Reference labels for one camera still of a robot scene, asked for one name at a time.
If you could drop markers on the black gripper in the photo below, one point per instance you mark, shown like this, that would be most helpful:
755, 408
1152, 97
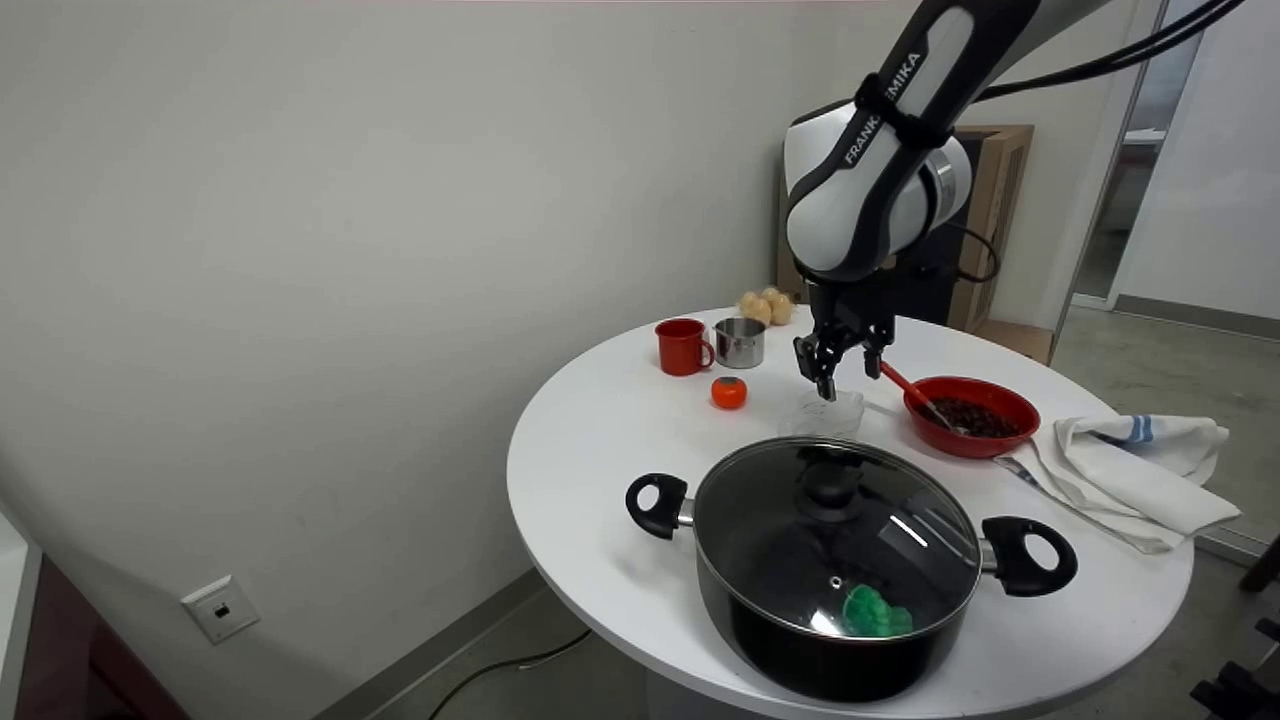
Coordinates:
847, 318

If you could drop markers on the black white Franka robot arm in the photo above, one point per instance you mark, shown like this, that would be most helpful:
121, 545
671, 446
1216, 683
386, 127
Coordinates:
887, 144

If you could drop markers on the red orange bowl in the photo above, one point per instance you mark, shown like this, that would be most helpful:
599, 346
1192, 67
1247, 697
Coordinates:
954, 439

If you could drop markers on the beige egg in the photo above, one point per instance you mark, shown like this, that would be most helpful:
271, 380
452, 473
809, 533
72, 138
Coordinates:
755, 309
783, 305

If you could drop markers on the small steel cup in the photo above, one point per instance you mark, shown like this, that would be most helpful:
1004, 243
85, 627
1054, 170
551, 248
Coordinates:
743, 341

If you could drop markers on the small orange tomato toy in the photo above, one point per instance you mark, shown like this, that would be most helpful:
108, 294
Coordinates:
729, 393

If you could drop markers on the dark beans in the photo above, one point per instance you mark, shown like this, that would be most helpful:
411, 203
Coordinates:
983, 417

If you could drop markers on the glass pot lid black knob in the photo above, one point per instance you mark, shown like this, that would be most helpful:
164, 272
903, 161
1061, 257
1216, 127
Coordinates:
800, 513

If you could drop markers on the red mug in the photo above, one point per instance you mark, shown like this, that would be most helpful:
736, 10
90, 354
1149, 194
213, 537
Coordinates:
680, 346

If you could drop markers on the brown cardboard box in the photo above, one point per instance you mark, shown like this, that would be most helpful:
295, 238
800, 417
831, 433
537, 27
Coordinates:
1000, 203

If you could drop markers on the green object inside pot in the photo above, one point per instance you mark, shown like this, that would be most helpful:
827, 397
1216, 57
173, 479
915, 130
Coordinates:
873, 609

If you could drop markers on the black cooking pot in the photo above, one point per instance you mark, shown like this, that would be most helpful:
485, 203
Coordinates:
800, 643

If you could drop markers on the white towel blue stripes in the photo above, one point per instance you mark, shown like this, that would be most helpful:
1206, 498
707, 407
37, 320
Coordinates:
1135, 483

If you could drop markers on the black stand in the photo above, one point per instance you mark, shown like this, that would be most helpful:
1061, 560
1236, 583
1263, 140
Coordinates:
1241, 686

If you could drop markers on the dark red cabinet white top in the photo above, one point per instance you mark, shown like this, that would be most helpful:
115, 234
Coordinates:
64, 655

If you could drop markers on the white wall outlet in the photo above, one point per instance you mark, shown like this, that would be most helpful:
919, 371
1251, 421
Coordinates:
223, 609

